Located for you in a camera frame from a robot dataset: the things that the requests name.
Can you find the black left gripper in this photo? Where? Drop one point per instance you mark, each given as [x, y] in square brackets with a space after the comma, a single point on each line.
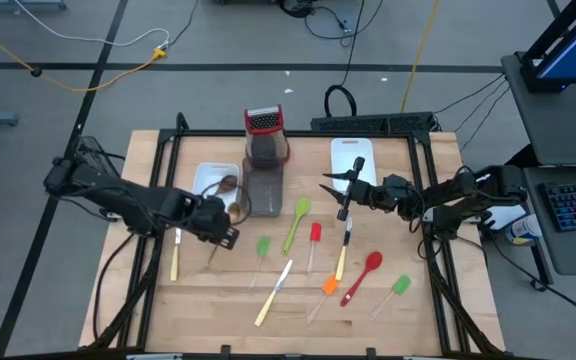
[220, 230]

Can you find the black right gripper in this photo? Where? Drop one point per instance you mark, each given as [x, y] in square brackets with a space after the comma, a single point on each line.
[350, 192]

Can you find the light wooden spoon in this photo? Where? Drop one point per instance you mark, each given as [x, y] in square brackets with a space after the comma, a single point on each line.
[234, 210]

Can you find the green silicone spoon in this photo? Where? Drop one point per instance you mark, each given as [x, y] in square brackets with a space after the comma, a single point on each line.
[302, 206]

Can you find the dark wooden spoon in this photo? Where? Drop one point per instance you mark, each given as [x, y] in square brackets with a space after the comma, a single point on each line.
[227, 183]

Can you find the red silicone spoon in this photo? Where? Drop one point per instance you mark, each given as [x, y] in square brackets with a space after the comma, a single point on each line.
[373, 260]

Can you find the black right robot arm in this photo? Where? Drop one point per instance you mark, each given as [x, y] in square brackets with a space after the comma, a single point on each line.
[458, 192]

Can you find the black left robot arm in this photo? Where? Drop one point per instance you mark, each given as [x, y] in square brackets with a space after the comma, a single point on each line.
[118, 192]

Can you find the white plastic bin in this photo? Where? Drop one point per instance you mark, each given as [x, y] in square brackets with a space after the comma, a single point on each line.
[208, 177]
[348, 155]

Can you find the grey transparent plastic bin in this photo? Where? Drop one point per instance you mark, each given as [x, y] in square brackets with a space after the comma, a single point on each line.
[263, 197]

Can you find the black mesh holder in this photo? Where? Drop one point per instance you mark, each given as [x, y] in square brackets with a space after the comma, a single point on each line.
[90, 150]

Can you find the white paper sheet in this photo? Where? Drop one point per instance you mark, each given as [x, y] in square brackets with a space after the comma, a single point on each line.
[505, 212]

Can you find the white blue yellow canister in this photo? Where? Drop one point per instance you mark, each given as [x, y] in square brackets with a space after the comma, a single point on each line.
[523, 229]

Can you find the grey desk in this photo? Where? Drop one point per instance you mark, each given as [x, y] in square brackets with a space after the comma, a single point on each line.
[558, 130]

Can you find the grey cart base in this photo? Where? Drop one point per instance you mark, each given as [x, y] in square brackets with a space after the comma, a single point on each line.
[18, 4]

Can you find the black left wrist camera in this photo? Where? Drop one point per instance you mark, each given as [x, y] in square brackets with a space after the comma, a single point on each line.
[208, 215]

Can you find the silver aluminium bracket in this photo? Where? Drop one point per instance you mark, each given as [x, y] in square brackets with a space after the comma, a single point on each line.
[425, 358]
[155, 357]

